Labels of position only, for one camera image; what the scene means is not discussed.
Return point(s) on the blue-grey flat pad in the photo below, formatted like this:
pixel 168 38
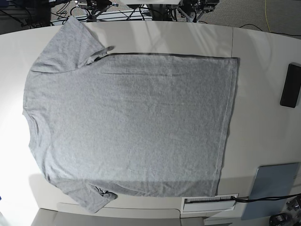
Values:
pixel 270 180

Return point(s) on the white cable grommet tray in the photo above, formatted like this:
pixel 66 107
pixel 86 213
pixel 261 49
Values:
pixel 208 204

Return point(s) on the grey T-shirt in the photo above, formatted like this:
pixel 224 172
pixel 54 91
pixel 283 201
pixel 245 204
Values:
pixel 103 124

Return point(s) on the black rectangular device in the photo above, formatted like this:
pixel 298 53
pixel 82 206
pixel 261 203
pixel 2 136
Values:
pixel 292 86

